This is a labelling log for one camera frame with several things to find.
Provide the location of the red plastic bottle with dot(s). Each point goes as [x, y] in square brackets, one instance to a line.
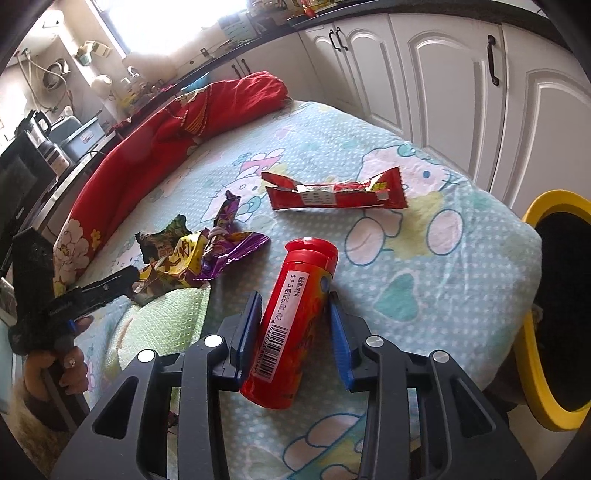
[291, 323]

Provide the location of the blue plastic basin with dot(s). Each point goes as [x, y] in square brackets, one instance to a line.
[198, 85]

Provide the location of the purple snack wrapper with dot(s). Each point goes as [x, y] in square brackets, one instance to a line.
[221, 249]

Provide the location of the person's left hand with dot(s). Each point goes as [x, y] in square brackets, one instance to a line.
[69, 369]

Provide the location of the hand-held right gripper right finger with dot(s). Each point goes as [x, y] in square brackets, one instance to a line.
[341, 341]

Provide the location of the black microwave oven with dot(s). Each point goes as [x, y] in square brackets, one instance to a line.
[21, 194]

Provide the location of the red snack wrapper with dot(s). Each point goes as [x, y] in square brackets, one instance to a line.
[323, 194]

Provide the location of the person's left forearm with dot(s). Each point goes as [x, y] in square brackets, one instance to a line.
[41, 410]

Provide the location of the white lower kitchen cabinet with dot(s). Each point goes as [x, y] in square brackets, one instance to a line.
[443, 92]

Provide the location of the black yellow-rimmed trash bin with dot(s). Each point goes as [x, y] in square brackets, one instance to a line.
[531, 350]

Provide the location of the red floral blanket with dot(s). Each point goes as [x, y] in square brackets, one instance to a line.
[152, 152]

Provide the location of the kitchen window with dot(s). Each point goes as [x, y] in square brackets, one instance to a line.
[166, 27]

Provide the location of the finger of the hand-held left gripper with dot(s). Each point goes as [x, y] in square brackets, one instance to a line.
[111, 284]

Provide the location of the blue white storage box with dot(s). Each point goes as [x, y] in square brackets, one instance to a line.
[76, 136]

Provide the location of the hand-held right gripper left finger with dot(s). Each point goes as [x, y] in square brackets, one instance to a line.
[247, 341]

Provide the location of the cartoon cat print bedsheet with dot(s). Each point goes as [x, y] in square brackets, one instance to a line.
[415, 258]

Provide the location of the green mesh cloth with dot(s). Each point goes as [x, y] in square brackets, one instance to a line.
[171, 318]

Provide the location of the white electric kettle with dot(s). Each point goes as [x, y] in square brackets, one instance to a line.
[101, 86]

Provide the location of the group of condiment bottles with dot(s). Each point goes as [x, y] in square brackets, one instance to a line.
[309, 4]

